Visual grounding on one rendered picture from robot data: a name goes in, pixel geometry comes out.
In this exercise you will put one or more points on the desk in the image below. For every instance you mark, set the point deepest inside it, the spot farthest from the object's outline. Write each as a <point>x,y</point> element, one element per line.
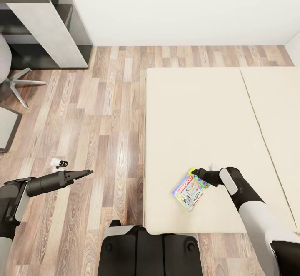
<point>64,44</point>

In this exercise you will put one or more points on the board game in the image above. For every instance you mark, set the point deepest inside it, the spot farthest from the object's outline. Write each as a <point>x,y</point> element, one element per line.
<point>190,189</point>

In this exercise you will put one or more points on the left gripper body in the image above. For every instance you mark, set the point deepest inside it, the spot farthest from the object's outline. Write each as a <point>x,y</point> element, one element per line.
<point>54,181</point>

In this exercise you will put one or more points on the bed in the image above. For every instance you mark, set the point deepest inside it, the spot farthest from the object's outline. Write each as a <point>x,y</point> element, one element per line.
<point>247,118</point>

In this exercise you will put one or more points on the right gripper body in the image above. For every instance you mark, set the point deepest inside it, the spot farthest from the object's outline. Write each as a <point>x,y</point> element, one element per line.
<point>206,176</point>

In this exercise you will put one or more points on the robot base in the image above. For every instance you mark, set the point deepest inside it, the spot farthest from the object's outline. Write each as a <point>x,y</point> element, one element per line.
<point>132,251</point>

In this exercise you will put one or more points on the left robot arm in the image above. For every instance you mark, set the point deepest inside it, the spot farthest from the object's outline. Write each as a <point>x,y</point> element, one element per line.
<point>15,195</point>

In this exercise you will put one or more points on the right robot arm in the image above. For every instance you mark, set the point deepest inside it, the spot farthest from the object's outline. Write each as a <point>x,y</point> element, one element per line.
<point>276,246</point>

